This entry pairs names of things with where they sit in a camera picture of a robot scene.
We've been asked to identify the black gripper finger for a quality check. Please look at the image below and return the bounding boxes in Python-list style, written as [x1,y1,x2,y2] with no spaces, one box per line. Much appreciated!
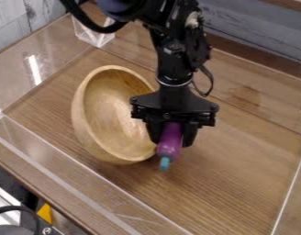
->
[147,122,164,144]
[183,122,199,148]

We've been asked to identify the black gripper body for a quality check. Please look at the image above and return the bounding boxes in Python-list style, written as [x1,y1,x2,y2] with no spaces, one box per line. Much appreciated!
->
[129,84,219,127]

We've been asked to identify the purple toy eggplant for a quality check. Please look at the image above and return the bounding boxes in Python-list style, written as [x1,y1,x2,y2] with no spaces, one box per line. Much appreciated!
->
[157,122,183,171]

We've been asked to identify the brown wooden bowl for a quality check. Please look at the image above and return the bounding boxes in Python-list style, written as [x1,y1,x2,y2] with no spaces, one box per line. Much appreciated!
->
[70,65,156,164]

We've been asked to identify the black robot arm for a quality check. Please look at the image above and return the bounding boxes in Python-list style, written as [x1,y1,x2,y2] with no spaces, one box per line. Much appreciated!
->
[58,0,219,147]

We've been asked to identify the clear acrylic tray walls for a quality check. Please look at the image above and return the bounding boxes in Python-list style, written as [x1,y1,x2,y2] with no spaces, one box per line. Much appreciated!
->
[0,17,301,235]

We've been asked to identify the yellow sticker on base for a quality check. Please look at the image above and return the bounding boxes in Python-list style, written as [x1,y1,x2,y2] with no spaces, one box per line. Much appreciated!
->
[37,204,53,224]

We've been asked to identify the black metal base with screw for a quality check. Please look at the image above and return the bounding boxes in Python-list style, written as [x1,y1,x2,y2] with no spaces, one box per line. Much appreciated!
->
[33,219,65,235]

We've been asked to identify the clear acrylic corner bracket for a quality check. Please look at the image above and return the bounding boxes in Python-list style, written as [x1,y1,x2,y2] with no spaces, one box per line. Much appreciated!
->
[72,17,114,48]

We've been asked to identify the black cable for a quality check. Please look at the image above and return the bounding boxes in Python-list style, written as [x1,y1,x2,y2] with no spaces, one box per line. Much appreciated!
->
[0,205,37,235]

